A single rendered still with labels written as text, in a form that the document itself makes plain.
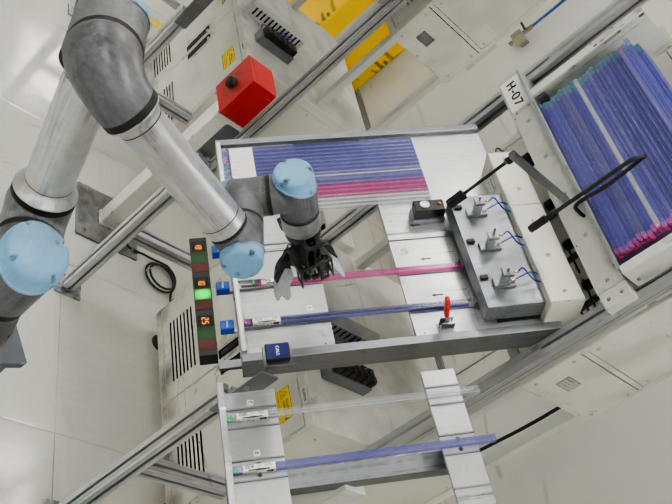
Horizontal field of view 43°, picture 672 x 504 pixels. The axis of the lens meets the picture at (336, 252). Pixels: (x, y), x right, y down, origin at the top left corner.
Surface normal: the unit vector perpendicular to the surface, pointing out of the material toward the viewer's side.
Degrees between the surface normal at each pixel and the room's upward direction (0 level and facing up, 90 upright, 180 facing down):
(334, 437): 90
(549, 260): 43
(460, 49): 90
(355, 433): 0
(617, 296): 90
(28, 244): 7
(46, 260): 8
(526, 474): 90
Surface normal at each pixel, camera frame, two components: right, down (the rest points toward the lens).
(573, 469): -0.68, -0.39
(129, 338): 0.72, -0.54
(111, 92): 0.18, 0.29
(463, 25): 0.18, 0.74
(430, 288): 0.07, -0.67
